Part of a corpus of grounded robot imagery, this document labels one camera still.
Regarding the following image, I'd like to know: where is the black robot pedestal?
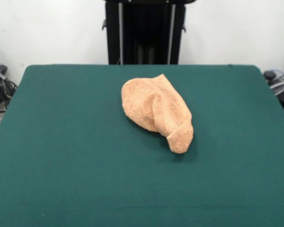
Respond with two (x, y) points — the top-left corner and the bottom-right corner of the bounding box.
(100, 0), (187, 65)

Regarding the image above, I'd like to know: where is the orange terry towel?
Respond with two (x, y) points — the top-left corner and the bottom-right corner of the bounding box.
(121, 73), (195, 154)

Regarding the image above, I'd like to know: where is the dark green table cloth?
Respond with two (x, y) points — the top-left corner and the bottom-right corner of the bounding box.
(0, 64), (284, 227)

